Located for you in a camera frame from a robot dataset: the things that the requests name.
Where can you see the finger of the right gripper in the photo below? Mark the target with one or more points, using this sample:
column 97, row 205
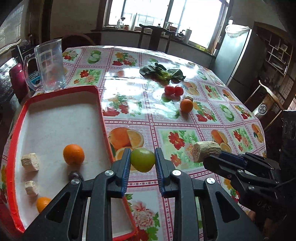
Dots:
column 248, row 181
column 242, row 158

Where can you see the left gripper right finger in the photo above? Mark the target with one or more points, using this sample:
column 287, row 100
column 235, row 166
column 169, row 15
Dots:
column 205, row 201

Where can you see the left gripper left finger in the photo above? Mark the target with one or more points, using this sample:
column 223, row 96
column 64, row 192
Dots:
column 82, row 209

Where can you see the dark plum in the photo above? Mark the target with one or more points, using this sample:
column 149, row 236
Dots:
column 75, row 174

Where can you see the green apple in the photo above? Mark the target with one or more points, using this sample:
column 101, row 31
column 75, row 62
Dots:
column 142, row 159

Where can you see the large front orange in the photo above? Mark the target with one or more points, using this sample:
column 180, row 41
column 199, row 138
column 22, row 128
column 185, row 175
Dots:
column 73, row 154

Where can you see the round yam piece front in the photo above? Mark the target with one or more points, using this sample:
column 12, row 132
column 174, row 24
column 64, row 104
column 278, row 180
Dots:
column 31, row 188

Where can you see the red tomato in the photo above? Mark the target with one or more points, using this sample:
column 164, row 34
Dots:
column 178, row 91
column 169, row 90

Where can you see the person's right hand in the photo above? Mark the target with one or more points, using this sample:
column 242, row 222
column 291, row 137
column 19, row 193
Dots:
column 267, row 226

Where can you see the wooden chair right side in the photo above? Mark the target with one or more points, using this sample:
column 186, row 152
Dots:
column 264, row 110

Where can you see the floral fruit print tablecloth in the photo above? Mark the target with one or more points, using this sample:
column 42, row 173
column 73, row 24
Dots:
column 138, row 114

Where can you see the red rimmed white tray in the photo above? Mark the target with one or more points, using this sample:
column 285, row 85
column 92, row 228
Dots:
column 46, row 125

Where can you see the grey refrigerator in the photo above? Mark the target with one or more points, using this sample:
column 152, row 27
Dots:
column 239, row 61

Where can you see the green leafy vegetable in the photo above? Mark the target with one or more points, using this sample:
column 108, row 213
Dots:
column 158, row 72

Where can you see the magenta thermos bottle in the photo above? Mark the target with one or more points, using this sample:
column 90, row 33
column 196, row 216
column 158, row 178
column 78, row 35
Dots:
column 18, row 82

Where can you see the blue box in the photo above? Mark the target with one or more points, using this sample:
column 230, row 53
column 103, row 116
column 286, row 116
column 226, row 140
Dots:
column 35, row 78

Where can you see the white plastic bag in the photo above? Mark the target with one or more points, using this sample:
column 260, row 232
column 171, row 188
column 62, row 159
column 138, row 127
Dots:
column 233, row 30

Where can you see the clear plastic pitcher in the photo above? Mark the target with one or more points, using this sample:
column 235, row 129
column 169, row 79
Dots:
column 48, row 56

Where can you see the white paper towel roll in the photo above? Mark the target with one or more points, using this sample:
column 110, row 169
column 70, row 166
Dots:
column 187, row 36

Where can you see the dark teapot on sill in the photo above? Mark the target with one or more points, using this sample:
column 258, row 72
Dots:
column 181, row 35

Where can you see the dark wooden chair far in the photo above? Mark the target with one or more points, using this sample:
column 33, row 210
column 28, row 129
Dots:
column 155, row 37

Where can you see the spray bottle on sill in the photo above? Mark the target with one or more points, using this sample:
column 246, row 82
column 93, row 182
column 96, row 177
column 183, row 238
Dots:
column 168, row 25

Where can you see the wooden chair left side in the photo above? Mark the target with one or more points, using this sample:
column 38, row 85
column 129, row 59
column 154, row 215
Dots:
column 7, row 47

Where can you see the wooden wall shelf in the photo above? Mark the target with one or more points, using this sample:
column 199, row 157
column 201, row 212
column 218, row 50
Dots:
column 279, row 52

